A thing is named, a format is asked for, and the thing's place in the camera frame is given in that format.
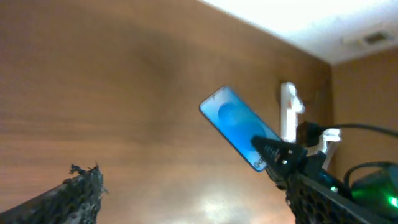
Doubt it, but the white power strip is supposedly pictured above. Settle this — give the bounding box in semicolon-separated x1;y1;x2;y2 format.
280;82;305;142

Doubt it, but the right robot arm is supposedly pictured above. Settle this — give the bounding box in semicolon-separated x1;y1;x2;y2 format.
251;136;397;224

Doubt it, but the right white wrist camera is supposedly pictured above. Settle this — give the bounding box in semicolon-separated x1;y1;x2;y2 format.
308;129;342;170

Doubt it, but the blue screen Galaxy smartphone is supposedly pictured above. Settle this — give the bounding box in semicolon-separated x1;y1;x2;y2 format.
200;86;281;172

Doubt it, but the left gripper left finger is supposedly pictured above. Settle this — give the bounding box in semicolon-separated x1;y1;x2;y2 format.
1;164;108;224

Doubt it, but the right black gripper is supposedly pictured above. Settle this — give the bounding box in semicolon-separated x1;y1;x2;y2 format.
251;136;326;187

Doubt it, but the right black camera cable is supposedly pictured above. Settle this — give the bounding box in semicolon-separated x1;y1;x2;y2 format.
295;121;398;147

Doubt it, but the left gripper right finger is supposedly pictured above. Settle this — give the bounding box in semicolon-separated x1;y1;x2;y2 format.
286;174;395;224

